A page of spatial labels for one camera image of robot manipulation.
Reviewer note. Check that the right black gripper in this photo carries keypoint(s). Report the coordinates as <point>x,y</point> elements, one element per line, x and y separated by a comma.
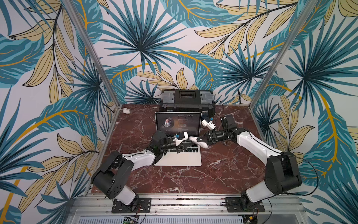
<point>214,136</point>

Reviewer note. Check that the white wireless mouse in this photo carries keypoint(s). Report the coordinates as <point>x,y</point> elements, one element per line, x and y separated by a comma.
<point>198,141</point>

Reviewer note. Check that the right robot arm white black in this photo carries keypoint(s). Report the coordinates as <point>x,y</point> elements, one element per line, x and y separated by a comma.
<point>281,173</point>

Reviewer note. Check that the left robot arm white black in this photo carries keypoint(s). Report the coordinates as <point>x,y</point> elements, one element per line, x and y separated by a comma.
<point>112,175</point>

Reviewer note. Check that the silver laptop with black keyboard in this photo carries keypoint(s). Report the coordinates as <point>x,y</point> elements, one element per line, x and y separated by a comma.
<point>174,130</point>

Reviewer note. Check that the black and grey toolbox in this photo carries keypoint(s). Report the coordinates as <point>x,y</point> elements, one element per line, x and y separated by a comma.
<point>188,101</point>

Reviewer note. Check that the small white plastic fitting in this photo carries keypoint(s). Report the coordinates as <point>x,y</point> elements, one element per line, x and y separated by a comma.
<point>126,111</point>

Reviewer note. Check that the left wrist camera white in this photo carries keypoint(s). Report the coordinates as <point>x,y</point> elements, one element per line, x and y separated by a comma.
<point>182,136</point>

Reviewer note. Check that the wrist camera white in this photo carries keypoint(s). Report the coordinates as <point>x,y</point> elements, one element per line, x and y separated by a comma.
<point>182,136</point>
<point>208,123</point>

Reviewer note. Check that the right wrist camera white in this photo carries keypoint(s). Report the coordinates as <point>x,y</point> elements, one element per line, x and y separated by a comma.
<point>208,123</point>

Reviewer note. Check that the aluminium front rail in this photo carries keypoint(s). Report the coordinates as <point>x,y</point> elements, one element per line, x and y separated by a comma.
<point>187,209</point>

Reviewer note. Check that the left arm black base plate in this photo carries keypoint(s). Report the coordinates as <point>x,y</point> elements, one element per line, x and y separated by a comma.
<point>139,205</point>

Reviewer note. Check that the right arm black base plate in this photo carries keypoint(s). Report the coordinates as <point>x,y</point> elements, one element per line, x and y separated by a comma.
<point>241,204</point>

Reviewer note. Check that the right aluminium frame post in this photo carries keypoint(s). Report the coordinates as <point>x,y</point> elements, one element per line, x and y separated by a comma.
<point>297,26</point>

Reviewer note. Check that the aluminium frame post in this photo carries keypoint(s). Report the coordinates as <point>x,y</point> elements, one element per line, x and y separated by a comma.
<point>297,26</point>
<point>91,50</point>

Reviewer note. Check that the left aluminium frame post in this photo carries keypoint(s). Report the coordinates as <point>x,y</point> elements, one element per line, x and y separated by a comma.
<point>91,50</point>

